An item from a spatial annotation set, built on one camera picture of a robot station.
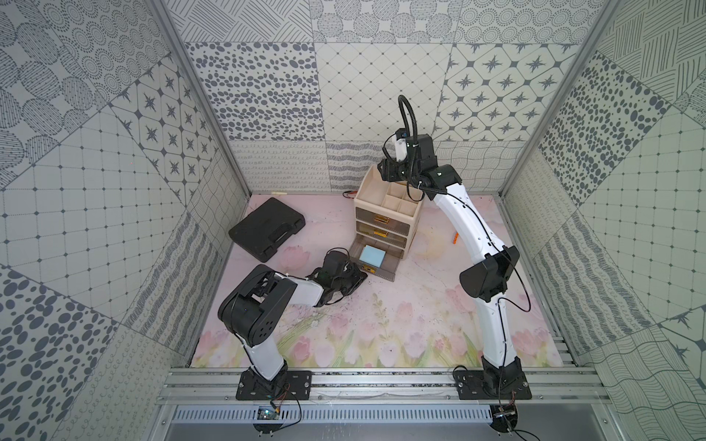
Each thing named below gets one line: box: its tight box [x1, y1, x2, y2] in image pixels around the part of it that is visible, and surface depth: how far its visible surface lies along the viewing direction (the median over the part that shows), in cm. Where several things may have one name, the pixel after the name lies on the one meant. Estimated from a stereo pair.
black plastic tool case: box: [227, 197, 307, 263], surface depth 106 cm
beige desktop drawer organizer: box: [348, 164, 425, 283], surface depth 90 cm
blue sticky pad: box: [358, 244, 388, 269], surface depth 99 cm
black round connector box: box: [489, 404, 519, 433], surface depth 74 cm
